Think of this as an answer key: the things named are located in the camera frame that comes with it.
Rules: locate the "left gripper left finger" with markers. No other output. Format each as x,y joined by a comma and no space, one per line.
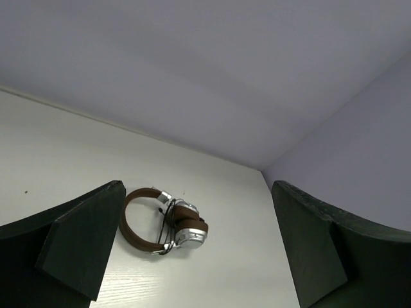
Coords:
58,257

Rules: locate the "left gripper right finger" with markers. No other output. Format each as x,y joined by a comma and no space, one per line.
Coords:
338,259

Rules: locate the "brown silver headphones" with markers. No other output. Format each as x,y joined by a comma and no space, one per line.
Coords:
182,226

